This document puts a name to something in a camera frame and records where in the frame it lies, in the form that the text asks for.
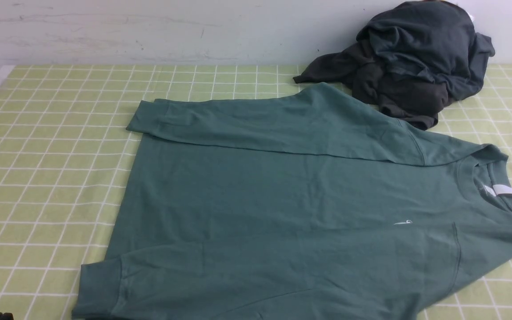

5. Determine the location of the dark teal crumpled garment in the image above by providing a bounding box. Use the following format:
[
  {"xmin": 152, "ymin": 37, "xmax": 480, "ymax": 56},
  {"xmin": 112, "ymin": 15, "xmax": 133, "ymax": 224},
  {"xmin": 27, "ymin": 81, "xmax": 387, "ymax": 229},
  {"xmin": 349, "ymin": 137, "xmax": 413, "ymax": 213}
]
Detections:
[{"xmin": 356, "ymin": 0, "xmax": 495, "ymax": 100}]

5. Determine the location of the green long sleeve shirt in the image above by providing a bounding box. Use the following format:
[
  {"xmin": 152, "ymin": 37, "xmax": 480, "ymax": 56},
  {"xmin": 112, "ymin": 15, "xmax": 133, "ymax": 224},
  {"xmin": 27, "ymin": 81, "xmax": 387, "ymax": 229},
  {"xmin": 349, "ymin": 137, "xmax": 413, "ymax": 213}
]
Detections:
[{"xmin": 72, "ymin": 83, "xmax": 512, "ymax": 320}]

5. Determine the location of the green checkered tablecloth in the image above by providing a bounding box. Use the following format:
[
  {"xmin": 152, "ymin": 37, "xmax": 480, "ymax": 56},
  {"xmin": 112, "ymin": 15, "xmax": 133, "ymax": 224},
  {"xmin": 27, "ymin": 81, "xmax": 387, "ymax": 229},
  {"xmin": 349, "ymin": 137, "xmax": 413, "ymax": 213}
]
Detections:
[{"xmin": 0, "ymin": 64, "xmax": 512, "ymax": 320}]

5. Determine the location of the dark brown crumpled garment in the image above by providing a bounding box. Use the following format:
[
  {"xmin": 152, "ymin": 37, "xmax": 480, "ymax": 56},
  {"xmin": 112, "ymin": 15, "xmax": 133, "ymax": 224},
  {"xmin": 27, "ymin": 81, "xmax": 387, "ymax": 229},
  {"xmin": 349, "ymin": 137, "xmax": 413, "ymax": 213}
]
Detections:
[{"xmin": 293, "ymin": 40, "xmax": 453, "ymax": 130}]

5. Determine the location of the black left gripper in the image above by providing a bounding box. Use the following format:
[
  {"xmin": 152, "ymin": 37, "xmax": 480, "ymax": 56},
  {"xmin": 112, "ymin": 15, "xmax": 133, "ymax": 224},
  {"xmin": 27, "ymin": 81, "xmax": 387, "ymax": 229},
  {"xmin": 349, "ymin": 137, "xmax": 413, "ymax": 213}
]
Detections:
[{"xmin": 0, "ymin": 312, "xmax": 14, "ymax": 320}]

